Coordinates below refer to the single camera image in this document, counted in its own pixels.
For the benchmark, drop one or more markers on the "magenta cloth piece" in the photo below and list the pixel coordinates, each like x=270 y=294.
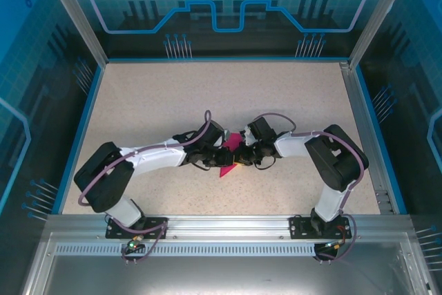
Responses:
x=232 y=143

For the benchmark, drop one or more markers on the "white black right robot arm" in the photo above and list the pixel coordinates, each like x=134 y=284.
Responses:
x=293 y=144

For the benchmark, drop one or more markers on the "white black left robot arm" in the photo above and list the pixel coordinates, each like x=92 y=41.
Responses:
x=159 y=157

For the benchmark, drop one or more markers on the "sheet metal tray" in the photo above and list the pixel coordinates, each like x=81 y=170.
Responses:
x=224 y=274

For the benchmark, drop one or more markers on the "blue edge strip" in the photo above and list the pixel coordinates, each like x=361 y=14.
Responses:
x=77 y=139
x=383 y=143

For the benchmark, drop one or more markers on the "blue circuit print side panel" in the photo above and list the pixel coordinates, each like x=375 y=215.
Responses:
x=414 y=101
x=27 y=101

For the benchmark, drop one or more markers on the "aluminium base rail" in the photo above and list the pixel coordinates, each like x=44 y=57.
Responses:
x=224 y=226

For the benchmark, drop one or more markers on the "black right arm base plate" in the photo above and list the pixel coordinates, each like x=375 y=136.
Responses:
x=298 y=227

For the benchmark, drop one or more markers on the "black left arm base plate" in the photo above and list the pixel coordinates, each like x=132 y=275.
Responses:
x=159 y=226

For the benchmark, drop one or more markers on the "aluminium side rail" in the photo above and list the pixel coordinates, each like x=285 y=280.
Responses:
x=362 y=136

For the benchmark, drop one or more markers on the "aluminium frame post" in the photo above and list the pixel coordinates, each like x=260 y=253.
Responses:
x=76 y=15
x=380 y=11

